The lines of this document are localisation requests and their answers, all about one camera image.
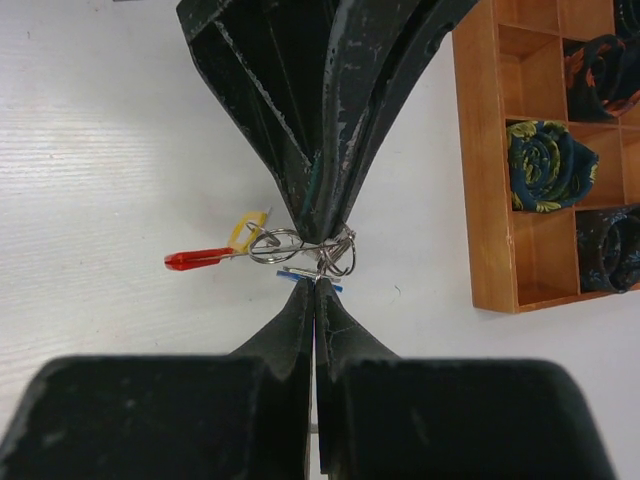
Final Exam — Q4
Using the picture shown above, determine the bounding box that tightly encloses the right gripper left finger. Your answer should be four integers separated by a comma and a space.
1, 280, 315, 479

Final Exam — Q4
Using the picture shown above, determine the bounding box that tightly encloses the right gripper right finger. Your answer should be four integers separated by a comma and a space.
315, 280, 616, 479

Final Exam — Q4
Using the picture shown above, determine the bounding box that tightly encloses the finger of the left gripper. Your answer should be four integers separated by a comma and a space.
307, 0, 475, 243
176, 0, 338, 240

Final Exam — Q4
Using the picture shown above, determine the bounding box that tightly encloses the key with blue tag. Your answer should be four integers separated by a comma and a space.
276, 266, 344, 293

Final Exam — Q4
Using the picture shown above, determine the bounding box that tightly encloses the key with yellow tag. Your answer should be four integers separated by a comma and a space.
227, 209, 271, 253

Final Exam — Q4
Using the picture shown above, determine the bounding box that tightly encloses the wooden compartment tray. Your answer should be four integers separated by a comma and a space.
453, 1, 639, 313

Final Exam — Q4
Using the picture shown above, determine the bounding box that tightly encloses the rolled dark tie centre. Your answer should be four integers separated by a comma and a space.
564, 34, 639, 123

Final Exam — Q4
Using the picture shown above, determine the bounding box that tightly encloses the rolled dark tie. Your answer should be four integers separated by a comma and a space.
564, 34, 639, 123
576, 204, 639, 294

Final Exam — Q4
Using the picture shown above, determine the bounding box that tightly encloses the rolled dark tie right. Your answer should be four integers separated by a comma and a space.
576, 204, 639, 294

